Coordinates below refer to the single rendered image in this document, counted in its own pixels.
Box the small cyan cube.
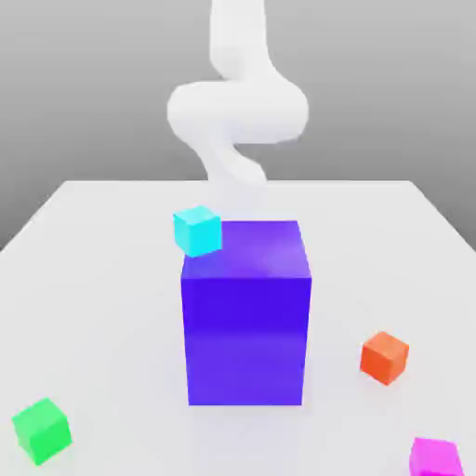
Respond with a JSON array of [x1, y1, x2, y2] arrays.
[[172, 205, 223, 258]]

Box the small orange cube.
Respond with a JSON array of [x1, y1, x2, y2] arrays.
[[359, 330, 411, 387]]

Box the small green cube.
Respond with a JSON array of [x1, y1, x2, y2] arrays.
[[10, 396, 73, 467]]

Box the small magenta cube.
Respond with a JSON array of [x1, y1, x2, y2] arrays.
[[408, 436, 466, 476]]

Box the large purple box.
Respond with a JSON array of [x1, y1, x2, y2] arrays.
[[179, 219, 312, 407]]

